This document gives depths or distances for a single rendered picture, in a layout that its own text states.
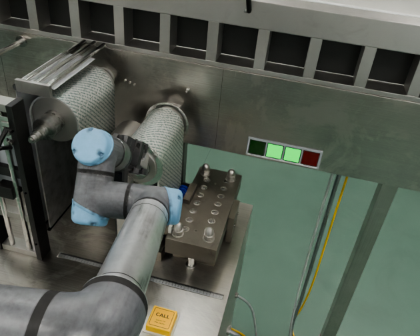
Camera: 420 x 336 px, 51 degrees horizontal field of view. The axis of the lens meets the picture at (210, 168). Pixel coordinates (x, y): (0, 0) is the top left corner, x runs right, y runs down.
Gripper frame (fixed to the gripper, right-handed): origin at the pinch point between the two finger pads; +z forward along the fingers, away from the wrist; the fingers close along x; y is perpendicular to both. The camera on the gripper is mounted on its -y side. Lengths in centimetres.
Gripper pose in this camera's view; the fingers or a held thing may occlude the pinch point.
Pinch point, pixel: (139, 173)
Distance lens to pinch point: 120.7
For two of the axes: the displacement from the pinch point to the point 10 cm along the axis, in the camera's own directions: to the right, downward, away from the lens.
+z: 1.4, 1.1, 9.9
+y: 2.2, -9.7, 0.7
